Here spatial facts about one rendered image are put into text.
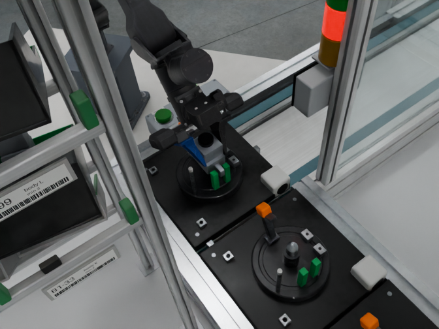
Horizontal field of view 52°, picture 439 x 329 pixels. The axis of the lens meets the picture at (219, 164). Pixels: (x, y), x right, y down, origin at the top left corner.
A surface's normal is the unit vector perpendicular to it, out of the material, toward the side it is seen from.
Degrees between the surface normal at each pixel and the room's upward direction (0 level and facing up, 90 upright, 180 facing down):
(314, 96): 90
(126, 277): 0
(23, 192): 90
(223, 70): 0
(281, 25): 1
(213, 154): 93
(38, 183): 90
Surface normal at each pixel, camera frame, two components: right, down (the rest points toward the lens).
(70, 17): 0.58, 0.62
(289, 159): -0.07, -0.60
